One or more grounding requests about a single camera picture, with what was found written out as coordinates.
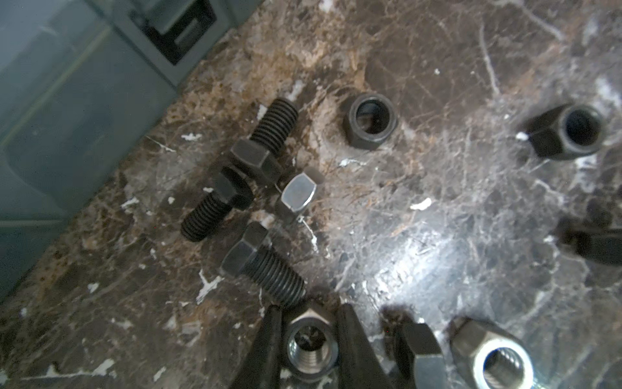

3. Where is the small black hex nut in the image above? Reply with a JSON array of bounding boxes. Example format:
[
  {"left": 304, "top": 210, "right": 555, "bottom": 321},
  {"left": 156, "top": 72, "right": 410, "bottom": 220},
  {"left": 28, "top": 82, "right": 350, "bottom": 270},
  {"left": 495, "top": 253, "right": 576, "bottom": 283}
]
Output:
[{"left": 395, "top": 321, "right": 447, "bottom": 388}]

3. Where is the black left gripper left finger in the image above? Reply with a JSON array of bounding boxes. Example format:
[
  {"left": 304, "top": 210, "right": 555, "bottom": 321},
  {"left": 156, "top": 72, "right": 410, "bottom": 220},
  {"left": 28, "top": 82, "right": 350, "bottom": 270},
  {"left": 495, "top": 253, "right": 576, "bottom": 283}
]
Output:
[{"left": 229, "top": 305, "right": 283, "bottom": 389}]

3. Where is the black hex bolt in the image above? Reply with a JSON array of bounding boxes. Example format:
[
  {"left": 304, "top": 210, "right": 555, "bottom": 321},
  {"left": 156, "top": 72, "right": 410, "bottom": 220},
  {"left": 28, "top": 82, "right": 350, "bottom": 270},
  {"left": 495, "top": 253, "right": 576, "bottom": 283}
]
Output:
[
  {"left": 229, "top": 97, "right": 299, "bottom": 186},
  {"left": 221, "top": 221, "right": 305, "bottom": 308},
  {"left": 181, "top": 166, "right": 254, "bottom": 242}
]

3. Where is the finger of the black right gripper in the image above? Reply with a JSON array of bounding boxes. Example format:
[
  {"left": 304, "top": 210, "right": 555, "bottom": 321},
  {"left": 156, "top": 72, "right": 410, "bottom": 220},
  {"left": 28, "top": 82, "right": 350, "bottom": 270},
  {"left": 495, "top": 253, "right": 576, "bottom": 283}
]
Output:
[{"left": 561, "top": 229, "right": 621, "bottom": 266}]

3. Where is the black round nut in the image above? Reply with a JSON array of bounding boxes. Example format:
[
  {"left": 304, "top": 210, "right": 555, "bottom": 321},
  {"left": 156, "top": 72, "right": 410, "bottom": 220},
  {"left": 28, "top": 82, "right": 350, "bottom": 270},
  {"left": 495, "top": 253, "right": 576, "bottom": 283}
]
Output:
[{"left": 343, "top": 93, "right": 398, "bottom": 151}]

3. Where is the black nut near finger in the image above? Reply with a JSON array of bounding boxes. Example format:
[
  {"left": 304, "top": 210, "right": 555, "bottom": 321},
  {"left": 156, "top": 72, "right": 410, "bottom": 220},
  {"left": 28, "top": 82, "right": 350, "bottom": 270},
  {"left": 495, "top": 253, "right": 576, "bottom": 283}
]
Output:
[{"left": 527, "top": 104, "right": 607, "bottom": 160}]

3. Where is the black hex bolt left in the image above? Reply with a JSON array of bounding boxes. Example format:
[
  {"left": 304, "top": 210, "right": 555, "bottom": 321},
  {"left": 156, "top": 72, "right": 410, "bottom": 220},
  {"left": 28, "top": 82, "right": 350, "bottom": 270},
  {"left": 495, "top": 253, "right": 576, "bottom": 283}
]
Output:
[{"left": 181, "top": 166, "right": 254, "bottom": 242}]

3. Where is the clear grey compartment organizer box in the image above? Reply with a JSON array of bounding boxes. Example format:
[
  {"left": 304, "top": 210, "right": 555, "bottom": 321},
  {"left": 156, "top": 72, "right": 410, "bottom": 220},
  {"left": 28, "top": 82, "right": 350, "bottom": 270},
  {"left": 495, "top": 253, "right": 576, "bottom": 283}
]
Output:
[{"left": 1, "top": 1, "right": 259, "bottom": 296}]

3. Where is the black hex bolt right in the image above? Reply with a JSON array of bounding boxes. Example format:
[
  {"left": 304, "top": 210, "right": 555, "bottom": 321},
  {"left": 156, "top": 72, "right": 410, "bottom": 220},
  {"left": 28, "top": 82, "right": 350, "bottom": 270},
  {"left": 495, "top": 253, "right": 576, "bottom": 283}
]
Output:
[{"left": 229, "top": 97, "right": 299, "bottom": 186}]

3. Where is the small silver hex nut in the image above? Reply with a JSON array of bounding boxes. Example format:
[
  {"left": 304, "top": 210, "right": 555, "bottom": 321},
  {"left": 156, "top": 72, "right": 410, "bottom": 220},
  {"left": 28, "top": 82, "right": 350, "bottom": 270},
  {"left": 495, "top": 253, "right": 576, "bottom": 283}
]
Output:
[{"left": 275, "top": 166, "right": 326, "bottom": 222}]

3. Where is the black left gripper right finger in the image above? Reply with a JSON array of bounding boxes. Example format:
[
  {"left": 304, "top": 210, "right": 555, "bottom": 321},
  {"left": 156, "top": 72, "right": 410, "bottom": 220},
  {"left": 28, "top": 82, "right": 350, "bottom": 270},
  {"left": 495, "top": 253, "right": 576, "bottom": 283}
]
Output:
[{"left": 337, "top": 304, "right": 393, "bottom": 388}]

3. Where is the black hex bolt lower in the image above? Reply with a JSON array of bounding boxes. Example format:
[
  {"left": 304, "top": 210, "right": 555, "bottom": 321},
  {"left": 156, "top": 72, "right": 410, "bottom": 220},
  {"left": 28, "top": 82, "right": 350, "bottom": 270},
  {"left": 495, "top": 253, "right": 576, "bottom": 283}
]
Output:
[{"left": 221, "top": 221, "right": 305, "bottom": 308}]

